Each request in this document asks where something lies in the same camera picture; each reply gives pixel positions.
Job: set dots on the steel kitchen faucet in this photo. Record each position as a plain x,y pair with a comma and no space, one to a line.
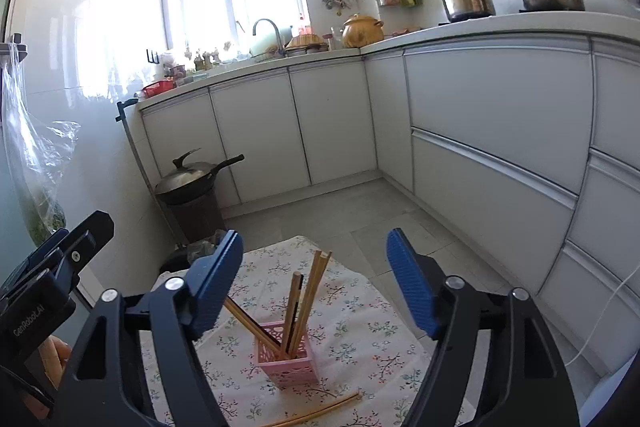
275,29

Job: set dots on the wall hook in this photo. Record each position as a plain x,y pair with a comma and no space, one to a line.
15,49

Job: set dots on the woven bamboo basket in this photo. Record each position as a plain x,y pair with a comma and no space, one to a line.
306,42

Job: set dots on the pink lattice utensil holder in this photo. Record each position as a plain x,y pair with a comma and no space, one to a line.
295,369

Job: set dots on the brown waste bin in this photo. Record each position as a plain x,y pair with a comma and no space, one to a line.
197,217

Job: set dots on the group of small condiment bottles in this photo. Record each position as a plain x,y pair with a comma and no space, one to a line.
207,59

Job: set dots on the red plastic basket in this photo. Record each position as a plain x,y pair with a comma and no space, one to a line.
157,89

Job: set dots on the floral tablecloth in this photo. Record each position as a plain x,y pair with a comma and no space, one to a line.
360,347

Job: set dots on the grey rod with black clamp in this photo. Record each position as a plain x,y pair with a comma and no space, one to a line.
135,142

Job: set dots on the steel wok lid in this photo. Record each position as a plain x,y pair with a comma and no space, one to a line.
182,174

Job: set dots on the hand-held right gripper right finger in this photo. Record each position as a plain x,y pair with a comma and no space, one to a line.
410,287

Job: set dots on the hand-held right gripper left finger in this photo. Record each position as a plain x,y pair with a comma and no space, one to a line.
220,282

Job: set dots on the plastic bag of green vegetables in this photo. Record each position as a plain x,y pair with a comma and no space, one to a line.
42,207

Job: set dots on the crumpled clear plastic bag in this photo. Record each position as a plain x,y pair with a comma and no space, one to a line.
202,249

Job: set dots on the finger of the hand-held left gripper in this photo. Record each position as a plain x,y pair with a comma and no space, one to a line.
92,229
45,249

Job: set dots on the yellow clay pot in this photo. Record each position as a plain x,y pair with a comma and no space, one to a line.
362,32

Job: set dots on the black wall hooks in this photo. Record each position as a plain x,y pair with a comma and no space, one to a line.
151,56

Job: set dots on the light wooden chopstick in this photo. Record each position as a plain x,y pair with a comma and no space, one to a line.
310,279
320,279
293,307
315,413
252,324
247,329
340,400

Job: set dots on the person's left hand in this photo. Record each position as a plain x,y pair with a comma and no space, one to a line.
55,357

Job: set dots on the black wok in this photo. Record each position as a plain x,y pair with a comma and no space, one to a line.
225,164

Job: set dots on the row of white cabinet doors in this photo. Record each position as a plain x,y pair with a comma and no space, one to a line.
490,107

